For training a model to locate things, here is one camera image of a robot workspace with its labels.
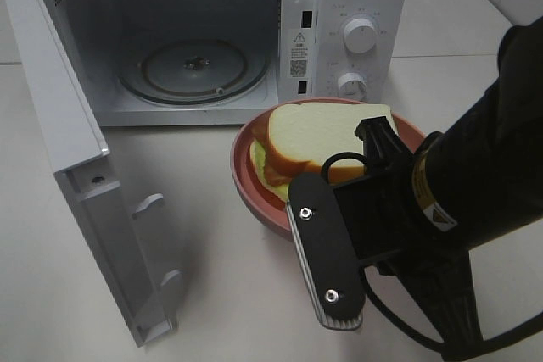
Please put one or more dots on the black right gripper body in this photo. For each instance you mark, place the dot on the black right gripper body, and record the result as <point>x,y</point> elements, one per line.
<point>385,224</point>

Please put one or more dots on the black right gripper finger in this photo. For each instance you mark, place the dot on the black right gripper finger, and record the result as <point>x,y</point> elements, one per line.
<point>382,147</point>

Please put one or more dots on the white bread sandwich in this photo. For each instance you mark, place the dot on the white bread sandwich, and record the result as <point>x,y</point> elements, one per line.
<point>299,137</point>

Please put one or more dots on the pink round plate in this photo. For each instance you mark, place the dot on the pink round plate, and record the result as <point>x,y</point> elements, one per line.
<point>262,204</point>

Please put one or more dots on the white microwave door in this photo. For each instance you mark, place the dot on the white microwave door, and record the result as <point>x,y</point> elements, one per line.
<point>123,221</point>

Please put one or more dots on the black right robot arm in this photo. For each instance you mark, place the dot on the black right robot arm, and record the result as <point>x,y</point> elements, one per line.
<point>479,180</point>

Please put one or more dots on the lower white timer knob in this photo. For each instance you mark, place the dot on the lower white timer knob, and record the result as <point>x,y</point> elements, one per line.
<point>352,86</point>

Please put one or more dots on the upper white control knob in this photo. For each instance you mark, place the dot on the upper white control knob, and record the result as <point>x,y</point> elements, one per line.
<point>359,35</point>

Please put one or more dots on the glass microwave turntable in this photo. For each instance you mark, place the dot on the glass microwave turntable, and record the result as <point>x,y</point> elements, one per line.
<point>192,72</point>

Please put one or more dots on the white microwave oven body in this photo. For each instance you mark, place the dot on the white microwave oven body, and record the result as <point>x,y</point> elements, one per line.
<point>302,38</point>

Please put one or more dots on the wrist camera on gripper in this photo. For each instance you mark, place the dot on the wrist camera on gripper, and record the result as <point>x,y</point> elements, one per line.
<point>325,252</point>

